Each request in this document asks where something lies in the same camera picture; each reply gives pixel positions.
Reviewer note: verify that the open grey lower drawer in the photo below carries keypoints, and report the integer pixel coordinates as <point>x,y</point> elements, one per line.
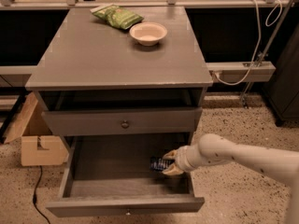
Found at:
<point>110,175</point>

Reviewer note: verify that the dark blue rxbar wrapper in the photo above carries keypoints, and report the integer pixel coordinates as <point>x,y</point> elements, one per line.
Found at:
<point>159,164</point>

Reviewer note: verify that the grey metal rail frame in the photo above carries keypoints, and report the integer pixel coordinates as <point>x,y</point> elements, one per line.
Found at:
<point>235,72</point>

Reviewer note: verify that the closed grey upper drawer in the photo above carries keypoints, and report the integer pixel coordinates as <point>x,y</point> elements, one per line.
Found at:
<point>122,121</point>

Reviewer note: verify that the white paper bowl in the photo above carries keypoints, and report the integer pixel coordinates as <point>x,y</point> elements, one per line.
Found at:
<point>148,33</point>

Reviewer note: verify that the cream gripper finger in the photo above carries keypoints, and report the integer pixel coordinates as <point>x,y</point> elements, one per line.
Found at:
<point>171,155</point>
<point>172,169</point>

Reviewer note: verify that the green chip bag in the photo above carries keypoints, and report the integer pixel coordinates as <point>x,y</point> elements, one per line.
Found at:
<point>116,16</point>

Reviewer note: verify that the grey wooden drawer cabinet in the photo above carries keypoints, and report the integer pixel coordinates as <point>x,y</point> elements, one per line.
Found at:
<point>92,66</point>

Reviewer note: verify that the dark grey side cabinet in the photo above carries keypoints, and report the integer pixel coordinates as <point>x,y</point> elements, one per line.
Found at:
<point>282,91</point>

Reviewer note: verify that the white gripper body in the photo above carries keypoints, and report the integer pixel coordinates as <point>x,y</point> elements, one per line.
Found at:
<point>182,159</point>

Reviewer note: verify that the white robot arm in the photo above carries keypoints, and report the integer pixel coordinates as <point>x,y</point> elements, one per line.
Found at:
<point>212,149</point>

